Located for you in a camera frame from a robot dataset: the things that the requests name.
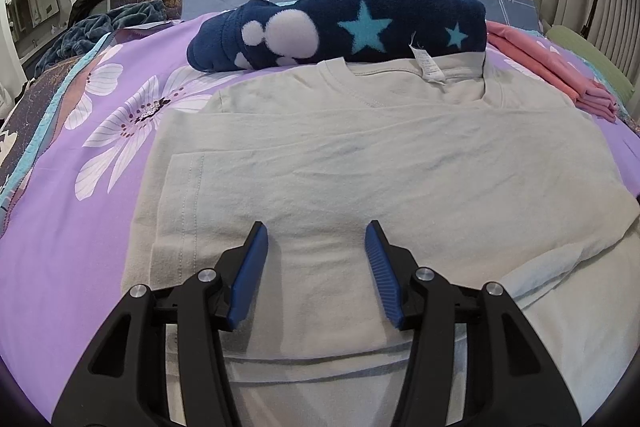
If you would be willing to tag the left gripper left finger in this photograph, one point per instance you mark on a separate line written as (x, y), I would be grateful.
(121, 379)

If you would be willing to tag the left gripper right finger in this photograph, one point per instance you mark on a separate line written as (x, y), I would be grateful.
(510, 378)

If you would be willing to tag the grey long-sleeve shirt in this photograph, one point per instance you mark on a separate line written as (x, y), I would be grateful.
(493, 176)

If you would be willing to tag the purple floral bed sheet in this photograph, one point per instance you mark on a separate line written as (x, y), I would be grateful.
(64, 247)

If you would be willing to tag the dark patterned quilt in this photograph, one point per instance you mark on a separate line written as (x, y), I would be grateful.
(23, 122)

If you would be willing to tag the folded pink garment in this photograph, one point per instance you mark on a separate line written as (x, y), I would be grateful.
(550, 65)

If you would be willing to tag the green pillow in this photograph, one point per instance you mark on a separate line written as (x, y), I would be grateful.
(573, 42)

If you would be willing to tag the teal fuzzy blanket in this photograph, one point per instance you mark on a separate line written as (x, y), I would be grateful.
(82, 36)

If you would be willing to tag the navy star fleece blanket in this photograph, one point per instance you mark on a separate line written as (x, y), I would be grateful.
(260, 34)

